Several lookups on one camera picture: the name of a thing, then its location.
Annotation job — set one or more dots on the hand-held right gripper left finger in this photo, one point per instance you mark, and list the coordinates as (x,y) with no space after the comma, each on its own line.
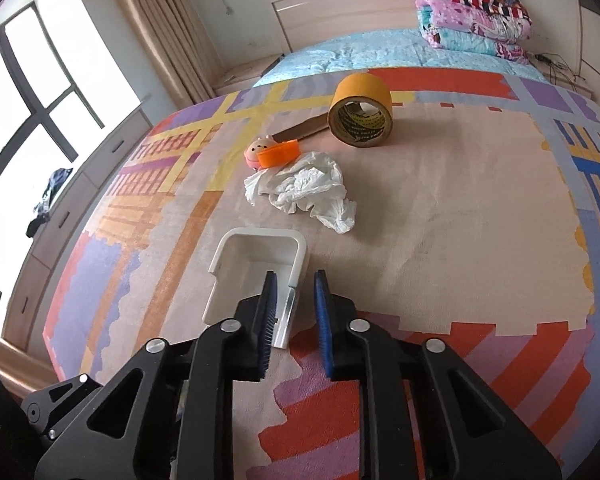
(269,310)

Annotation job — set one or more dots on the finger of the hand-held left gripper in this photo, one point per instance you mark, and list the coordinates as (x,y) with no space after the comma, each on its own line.
(40,410)

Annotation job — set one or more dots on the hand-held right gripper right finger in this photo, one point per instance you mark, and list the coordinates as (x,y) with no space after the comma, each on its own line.
(322,320)

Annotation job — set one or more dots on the white tissue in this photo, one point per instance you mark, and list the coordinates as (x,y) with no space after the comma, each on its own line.
(305,180)

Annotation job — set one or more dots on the pink round toy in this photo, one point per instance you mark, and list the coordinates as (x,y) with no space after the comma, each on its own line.
(256,150)

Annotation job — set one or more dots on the yellow tape roll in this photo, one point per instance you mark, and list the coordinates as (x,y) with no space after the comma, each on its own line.
(360,90)

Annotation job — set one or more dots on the wooden window cabinet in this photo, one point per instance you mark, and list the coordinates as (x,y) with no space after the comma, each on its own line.
(55,240)

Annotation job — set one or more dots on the brown cardboard strip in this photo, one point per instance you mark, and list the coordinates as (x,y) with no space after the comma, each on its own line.
(305,127)

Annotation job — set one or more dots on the colourful patterned foam mat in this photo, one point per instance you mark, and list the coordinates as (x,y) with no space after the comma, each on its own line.
(455,185)

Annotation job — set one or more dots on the dark cloth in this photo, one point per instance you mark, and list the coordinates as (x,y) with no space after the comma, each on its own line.
(45,200)

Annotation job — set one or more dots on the wooden nightstand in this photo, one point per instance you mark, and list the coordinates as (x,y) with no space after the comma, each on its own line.
(240,77)

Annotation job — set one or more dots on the light blue bed quilt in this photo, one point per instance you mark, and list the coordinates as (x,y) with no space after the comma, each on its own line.
(355,52)

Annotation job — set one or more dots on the black framed window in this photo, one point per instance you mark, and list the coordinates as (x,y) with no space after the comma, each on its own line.
(30,110)

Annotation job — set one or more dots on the wooden headboard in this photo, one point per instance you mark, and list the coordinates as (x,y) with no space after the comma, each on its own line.
(340,10)

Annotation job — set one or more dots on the beige curtain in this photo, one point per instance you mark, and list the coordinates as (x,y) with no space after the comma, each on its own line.
(155,20)

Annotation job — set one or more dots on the folded pink floral quilt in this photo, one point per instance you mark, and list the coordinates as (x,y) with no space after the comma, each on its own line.
(460,20)

